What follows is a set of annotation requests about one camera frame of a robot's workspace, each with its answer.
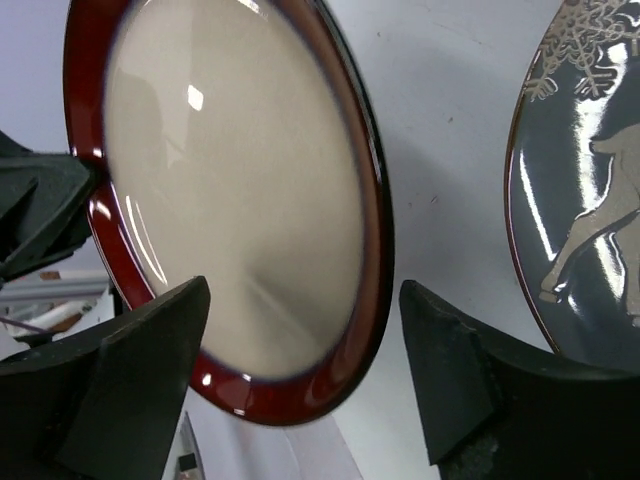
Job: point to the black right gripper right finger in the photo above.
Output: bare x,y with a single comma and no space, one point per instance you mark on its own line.
494,407

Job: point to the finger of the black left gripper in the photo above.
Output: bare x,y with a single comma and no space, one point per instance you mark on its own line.
28,245
35,185

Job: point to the red rimmed beige plate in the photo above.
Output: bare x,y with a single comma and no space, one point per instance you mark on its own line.
236,140

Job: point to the grey deer plate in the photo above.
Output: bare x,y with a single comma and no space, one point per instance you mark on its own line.
572,184

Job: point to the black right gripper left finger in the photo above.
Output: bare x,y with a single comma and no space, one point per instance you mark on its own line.
103,403

